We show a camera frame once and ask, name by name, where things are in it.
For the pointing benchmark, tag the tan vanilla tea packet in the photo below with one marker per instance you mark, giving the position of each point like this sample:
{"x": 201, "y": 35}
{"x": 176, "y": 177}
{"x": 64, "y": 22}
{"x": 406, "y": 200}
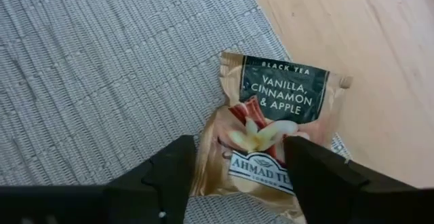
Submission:
{"x": 281, "y": 91}

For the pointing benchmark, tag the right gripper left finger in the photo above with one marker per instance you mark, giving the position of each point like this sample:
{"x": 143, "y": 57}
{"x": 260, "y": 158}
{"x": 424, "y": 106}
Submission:
{"x": 162, "y": 197}

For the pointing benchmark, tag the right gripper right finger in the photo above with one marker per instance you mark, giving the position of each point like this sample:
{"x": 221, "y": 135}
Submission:
{"x": 322, "y": 190}

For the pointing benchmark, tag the grey woven placemat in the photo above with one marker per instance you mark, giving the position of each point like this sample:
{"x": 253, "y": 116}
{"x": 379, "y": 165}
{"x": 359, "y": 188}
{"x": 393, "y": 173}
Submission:
{"x": 101, "y": 64}

